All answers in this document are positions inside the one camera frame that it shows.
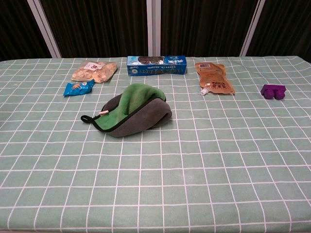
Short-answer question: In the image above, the grey and green towel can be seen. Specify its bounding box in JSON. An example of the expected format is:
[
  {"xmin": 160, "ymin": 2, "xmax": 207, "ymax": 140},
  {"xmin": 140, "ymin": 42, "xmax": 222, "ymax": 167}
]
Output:
[{"xmin": 80, "ymin": 83, "xmax": 173, "ymax": 138}]

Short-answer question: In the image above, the blue cookie box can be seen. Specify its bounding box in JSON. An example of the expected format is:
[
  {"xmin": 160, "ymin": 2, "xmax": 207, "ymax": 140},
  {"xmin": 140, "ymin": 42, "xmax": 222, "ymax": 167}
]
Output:
[{"xmin": 126, "ymin": 55, "xmax": 187, "ymax": 77}]

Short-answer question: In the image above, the brown spout pouch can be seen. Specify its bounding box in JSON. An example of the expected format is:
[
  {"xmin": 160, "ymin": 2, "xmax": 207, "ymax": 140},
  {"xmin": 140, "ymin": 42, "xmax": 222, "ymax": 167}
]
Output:
[{"xmin": 194, "ymin": 62, "xmax": 236, "ymax": 96}]

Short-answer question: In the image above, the clear snack bag white label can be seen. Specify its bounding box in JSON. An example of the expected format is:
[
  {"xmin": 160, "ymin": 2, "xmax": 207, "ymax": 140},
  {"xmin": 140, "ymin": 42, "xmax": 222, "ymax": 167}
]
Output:
[{"xmin": 71, "ymin": 61, "xmax": 118, "ymax": 84}]

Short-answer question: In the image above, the small blue snack packet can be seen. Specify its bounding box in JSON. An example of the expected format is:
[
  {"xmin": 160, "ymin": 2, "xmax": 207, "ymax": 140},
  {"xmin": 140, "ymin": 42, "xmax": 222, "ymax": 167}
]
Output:
[{"xmin": 63, "ymin": 79, "xmax": 95, "ymax": 97}]

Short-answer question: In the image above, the black ribbed partition panel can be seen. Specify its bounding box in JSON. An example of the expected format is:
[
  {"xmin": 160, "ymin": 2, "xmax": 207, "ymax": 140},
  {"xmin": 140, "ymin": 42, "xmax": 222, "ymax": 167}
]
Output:
[
  {"xmin": 40, "ymin": 0, "xmax": 149, "ymax": 59},
  {"xmin": 0, "ymin": 0, "xmax": 52, "ymax": 62},
  {"xmin": 160, "ymin": 0, "xmax": 258, "ymax": 58},
  {"xmin": 246, "ymin": 0, "xmax": 311, "ymax": 58}
]

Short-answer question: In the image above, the purple toy block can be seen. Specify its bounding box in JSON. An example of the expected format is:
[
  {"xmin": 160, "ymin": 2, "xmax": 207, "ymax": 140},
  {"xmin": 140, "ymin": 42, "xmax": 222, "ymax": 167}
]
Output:
[{"xmin": 260, "ymin": 83, "xmax": 286, "ymax": 100}]

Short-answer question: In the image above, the white partition frame post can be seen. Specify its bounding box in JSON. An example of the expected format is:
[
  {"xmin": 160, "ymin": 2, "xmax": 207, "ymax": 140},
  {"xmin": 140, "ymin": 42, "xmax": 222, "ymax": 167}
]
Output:
[
  {"xmin": 146, "ymin": 0, "xmax": 162, "ymax": 57},
  {"xmin": 26, "ymin": 0, "xmax": 62, "ymax": 59},
  {"xmin": 239, "ymin": 0, "xmax": 266, "ymax": 57}
]

